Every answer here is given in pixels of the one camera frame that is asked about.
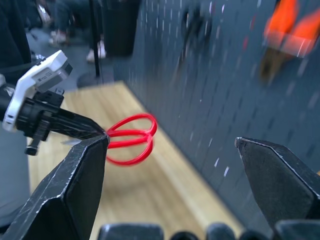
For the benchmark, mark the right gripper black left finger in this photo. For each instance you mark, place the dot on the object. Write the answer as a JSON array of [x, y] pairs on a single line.
[[62, 200]]

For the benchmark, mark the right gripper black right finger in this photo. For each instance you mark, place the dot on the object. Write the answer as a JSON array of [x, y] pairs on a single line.
[[277, 180]]

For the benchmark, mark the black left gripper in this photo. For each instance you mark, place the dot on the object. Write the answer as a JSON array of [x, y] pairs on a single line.
[[32, 112]]

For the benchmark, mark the dark blue-grey pegboard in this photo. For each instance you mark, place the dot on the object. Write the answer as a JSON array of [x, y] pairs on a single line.
[[200, 100]]

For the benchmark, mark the grey pegboard tool holder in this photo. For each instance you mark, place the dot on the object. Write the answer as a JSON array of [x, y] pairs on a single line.
[[290, 45]]

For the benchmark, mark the black tool on pegboard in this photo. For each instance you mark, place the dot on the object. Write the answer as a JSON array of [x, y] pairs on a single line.
[[193, 27]]

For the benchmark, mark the black stand pole with base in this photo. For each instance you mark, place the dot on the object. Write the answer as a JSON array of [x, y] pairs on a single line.
[[96, 50]]

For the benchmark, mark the person in black trousers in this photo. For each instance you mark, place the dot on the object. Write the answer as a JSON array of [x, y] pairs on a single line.
[[120, 27]]

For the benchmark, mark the seated person in jeans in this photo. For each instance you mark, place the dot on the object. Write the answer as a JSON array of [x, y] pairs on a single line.
[[58, 17]]

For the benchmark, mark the person in dark clothes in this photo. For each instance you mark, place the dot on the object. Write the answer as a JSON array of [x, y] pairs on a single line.
[[12, 32]]

